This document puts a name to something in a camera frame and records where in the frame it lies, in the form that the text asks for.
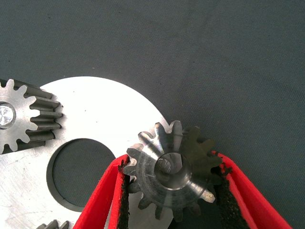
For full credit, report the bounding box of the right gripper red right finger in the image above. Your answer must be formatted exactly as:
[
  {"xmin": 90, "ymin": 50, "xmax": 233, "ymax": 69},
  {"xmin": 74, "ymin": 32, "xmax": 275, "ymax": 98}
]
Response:
[{"xmin": 209, "ymin": 150, "xmax": 294, "ymax": 229}]

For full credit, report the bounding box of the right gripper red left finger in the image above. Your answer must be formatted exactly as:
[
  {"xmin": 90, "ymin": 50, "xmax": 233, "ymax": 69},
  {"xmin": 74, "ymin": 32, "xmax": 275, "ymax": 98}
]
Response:
[{"xmin": 72, "ymin": 154, "xmax": 131, "ymax": 229}]

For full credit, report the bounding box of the small steel gear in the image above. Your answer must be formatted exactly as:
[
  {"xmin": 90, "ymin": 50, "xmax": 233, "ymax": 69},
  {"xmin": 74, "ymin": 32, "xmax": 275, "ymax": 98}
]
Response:
[
  {"xmin": 0, "ymin": 78, "xmax": 64, "ymax": 155},
  {"xmin": 122, "ymin": 120, "xmax": 224, "ymax": 224},
  {"xmin": 35, "ymin": 219, "xmax": 71, "ymax": 229}
]

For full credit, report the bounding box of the round metal plate with pins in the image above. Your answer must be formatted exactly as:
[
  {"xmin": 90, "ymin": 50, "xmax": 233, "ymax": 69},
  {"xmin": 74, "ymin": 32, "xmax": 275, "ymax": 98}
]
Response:
[{"xmin": 0, "ymin": 76, "xmax": 178, "ymax": 229}]

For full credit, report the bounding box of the dark grey table cloth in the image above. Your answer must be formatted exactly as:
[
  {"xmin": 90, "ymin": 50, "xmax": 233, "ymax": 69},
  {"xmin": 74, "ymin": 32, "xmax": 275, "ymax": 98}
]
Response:
[{"xmin": 0, "ymin": 0, "xmax": 305, "ymax": 229}]

